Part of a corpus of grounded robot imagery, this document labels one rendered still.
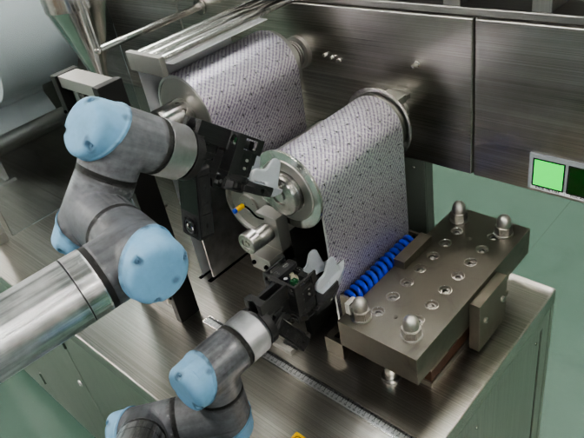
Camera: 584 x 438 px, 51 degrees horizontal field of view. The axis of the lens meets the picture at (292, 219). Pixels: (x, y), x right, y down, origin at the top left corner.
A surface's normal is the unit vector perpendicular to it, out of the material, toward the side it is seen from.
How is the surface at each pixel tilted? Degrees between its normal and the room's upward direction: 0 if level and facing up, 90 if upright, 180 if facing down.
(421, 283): 0
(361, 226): 90
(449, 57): 90
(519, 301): 0
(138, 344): 0
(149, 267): 91
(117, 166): 79
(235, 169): 90
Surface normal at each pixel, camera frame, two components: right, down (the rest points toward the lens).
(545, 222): -0.16, -0.81
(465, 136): -0.66, 0.51
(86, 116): -0.61, -0.13
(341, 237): 0.73, 0.29
